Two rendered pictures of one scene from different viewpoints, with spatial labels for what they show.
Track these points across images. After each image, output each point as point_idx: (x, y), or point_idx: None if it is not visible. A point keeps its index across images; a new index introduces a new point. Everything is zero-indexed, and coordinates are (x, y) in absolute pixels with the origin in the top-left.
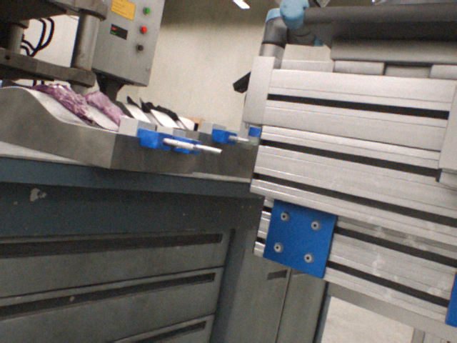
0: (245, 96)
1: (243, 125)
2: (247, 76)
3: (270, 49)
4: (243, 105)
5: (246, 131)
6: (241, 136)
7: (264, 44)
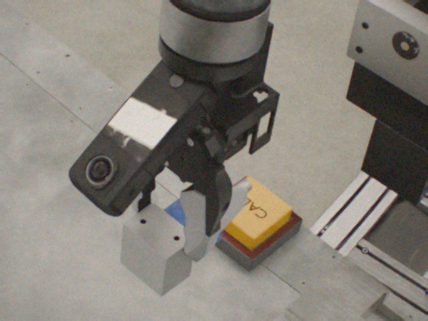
0: (220, 208)
1: (177, 260)
2: (171, 144)
3: (267, 17)
4: (212, 230)
5: (188, 263)
6: (174, 283)
7: (255, 19)
